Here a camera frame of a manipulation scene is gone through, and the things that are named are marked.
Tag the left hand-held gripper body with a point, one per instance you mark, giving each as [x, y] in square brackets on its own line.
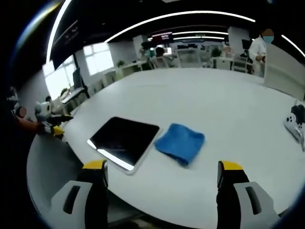
[44, 110]

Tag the black tablet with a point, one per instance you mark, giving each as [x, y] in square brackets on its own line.
[124, 141]

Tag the white game controller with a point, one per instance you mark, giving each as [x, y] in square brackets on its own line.
[295, 124]

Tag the green potted plant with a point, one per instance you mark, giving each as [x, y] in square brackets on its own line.
[216, 53]

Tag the red display screen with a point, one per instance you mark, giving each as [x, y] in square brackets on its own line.
[162, 37]

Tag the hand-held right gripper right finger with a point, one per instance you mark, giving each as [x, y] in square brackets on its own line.
[240, 198]

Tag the white partition panel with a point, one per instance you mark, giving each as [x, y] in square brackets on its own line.
[283, 69]

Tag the blue cleaning cloth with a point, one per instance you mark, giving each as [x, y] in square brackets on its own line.
[180, 142]

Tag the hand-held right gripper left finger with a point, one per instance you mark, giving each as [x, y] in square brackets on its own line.
[78, 198]

